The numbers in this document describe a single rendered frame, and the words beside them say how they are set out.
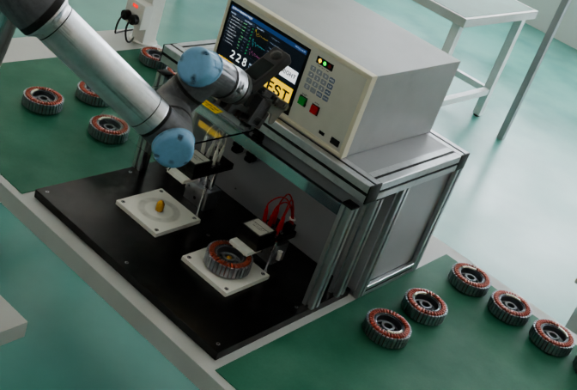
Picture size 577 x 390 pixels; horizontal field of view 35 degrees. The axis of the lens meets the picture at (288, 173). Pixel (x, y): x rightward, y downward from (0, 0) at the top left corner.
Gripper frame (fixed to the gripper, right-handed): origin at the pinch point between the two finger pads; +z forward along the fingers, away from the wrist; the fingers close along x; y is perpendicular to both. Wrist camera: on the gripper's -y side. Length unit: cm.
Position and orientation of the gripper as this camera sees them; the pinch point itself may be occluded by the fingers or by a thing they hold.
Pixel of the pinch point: (284, 103)
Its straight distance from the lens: 199.0
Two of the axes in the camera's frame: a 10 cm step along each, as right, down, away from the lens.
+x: 7.1, 5.2, -4.8
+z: 4.4, 1.9, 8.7
